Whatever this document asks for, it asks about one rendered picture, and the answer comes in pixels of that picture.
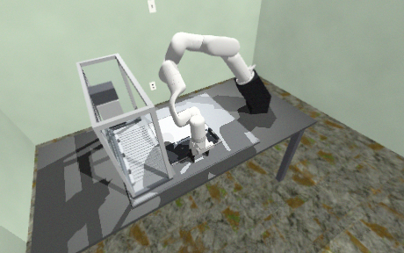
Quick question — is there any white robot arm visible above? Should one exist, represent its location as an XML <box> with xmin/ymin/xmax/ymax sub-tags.
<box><xmin>158</xmin><ymin>33</ymin><xmax>256</xmax><ymax>155</ymax></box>

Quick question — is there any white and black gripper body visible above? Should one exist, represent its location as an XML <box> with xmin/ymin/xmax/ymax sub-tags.
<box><xmin>189</xmin><ymin>138</ymin><xmax>198</xmax><ymax>155</ymax></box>

